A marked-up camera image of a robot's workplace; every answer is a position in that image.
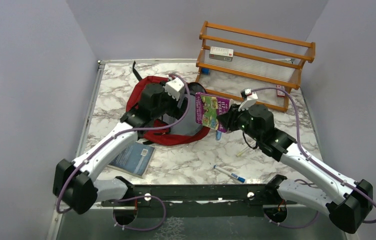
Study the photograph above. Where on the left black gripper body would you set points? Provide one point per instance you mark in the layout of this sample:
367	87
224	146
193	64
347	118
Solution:
169	106

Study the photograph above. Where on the small blue block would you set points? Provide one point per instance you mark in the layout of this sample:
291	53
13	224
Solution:
205	71

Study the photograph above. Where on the yellow green pen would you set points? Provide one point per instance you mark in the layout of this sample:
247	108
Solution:
246	149

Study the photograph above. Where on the white blue marker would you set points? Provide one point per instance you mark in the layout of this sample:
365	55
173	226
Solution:
230	174

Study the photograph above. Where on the purple treehouse storybook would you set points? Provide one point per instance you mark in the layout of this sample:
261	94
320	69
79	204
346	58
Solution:
208	107

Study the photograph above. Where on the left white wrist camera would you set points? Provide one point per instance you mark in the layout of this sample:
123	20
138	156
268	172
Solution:
174	87

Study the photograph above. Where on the small red white box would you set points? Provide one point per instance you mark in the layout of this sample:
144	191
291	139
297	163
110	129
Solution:
280	91

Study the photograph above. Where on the dark blue book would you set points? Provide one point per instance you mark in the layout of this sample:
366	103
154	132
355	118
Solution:
134	160

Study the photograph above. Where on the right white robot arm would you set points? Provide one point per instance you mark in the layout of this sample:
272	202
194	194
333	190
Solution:
345	201

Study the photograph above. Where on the blue glue stick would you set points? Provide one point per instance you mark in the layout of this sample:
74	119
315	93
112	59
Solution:
218	135

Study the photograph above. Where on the white box on shelf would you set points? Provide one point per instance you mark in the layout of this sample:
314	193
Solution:
221	53

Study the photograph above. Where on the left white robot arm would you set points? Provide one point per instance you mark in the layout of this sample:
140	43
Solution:
108	149

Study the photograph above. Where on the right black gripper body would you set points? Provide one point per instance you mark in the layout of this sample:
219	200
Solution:
237	120

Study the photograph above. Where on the black metal base rail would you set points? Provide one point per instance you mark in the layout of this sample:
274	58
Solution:
130	201

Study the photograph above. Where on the red student backpack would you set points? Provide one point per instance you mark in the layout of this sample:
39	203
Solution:
184	131

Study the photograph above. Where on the orange wooden shelf rack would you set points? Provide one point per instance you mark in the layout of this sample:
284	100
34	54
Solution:
260	60

